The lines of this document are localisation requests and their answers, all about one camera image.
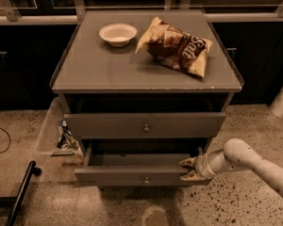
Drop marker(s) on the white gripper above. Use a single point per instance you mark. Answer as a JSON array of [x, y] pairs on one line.
[[202, 166]]

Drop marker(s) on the grey drawer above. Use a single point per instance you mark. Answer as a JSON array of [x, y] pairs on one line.
[[136, 162], [144, 125]]

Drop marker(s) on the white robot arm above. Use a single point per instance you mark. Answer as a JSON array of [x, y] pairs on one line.
[[235, 155]]

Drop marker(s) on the grey drawer cabinet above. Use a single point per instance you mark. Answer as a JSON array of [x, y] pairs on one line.
[[94, 77]]

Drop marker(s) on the grey top drawer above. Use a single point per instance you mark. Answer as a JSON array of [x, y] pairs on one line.
[[144, 125]]

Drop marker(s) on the yellow brown chip bag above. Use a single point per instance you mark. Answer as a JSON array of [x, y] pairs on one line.
[[175, 49]]

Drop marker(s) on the snack packets in bin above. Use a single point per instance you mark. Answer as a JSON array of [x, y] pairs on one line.
[[66, 140]]

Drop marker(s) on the clear plastic side bin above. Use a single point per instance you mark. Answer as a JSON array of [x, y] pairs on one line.
[[47, 140]]

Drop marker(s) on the white paper bowl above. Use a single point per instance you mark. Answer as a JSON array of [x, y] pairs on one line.
[[118, 35]]

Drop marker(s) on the black metal bar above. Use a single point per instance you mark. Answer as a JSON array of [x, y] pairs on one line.
[[13, 203]]

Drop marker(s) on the metal railing frame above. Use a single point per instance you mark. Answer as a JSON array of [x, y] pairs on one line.
[[31, 12]]

